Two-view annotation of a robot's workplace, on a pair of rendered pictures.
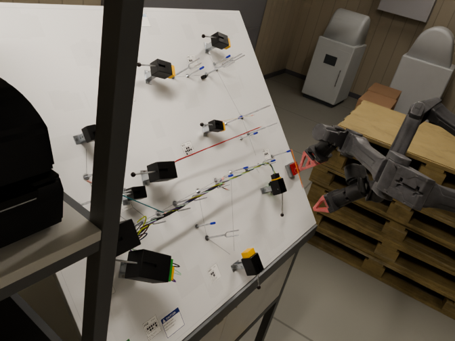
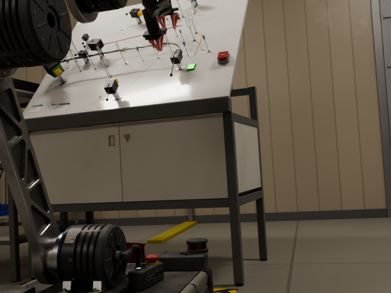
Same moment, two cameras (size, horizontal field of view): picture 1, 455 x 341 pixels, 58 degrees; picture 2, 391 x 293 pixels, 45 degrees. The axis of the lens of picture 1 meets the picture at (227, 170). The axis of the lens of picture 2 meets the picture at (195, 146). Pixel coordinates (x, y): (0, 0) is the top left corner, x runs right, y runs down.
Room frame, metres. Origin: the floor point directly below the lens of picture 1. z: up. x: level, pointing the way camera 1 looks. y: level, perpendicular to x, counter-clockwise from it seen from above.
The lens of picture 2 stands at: (1.04, -2.51, 0.55)
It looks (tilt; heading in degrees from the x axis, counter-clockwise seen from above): 3 degrees up; 79
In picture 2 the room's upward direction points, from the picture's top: 3 degrees counter-clockwise
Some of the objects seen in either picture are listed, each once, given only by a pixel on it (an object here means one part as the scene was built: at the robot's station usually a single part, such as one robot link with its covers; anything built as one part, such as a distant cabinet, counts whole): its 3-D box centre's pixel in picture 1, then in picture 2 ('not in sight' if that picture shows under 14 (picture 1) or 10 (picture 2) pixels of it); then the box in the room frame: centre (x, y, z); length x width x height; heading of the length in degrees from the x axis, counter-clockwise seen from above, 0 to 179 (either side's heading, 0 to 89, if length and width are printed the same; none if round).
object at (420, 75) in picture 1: (422, 79); not in sight; (6.34, -2.49, 0.75); 0.74 x 0.63 x 1.51; 66
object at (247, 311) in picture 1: (258, 294); (171, 158); (1.34, -0.27, 0.60); 0.55 x 0.03 x 0.39; 150
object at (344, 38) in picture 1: (337, 57); not in sight; (6.72, -1.25, 0.70); 0.69 x 0.59 x 1.40; 153
